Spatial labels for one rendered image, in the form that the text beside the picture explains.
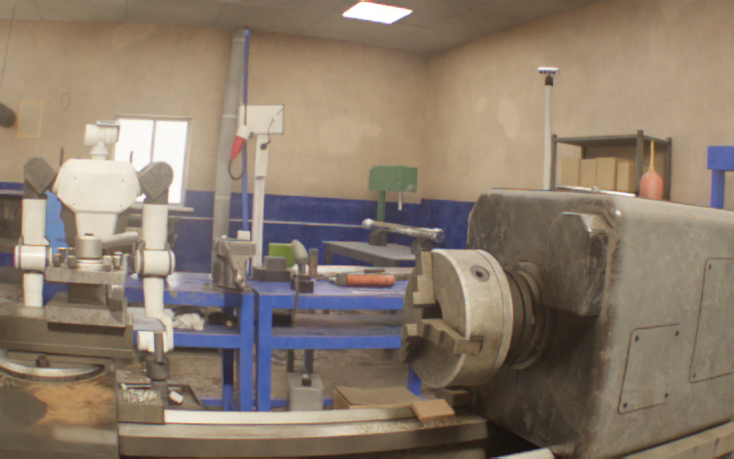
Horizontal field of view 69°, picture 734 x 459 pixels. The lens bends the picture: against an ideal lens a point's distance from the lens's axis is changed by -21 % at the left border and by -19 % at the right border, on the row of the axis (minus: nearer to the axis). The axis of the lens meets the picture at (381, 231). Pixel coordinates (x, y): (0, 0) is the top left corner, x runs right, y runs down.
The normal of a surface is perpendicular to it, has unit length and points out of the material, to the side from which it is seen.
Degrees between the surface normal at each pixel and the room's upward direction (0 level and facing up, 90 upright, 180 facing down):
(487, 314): 76
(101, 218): 90
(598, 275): 90
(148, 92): 90
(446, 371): 90
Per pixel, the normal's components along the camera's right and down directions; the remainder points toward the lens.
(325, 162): 0.40, 0.07
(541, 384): -0.92, -0.04
